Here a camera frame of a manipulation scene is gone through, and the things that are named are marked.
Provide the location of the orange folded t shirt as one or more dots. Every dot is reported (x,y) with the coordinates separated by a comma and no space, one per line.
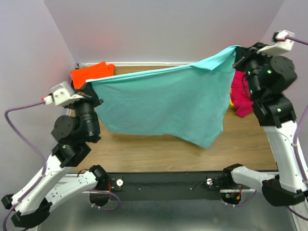
(97,71)

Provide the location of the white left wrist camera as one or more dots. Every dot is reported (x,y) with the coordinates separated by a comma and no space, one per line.
(62,95)

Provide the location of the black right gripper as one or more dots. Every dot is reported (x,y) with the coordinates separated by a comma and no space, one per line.
(243,53)

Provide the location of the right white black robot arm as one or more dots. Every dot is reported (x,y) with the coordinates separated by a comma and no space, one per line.
(268,73)

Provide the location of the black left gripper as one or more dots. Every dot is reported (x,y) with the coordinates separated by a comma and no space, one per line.
(90,96)

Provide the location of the magenta crumpled t shirt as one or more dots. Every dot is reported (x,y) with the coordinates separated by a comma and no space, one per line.
(241,95)

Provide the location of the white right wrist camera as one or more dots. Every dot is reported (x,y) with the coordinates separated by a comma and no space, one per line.
(281,44)

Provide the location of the teal t shirt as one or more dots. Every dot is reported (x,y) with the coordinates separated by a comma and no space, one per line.
(187,101)

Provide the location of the yellow plastic bin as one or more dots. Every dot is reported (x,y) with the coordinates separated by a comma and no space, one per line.
(231,105)

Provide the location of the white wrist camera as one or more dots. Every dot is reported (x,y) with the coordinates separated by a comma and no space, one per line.
(281,44)
(62,95)

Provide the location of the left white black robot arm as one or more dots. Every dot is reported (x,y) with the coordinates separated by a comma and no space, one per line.
(32,205)

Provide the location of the aluminium frame rail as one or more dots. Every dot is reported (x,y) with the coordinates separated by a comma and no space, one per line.
(299,212)

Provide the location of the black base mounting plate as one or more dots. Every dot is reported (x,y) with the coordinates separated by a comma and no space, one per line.
(171,186)

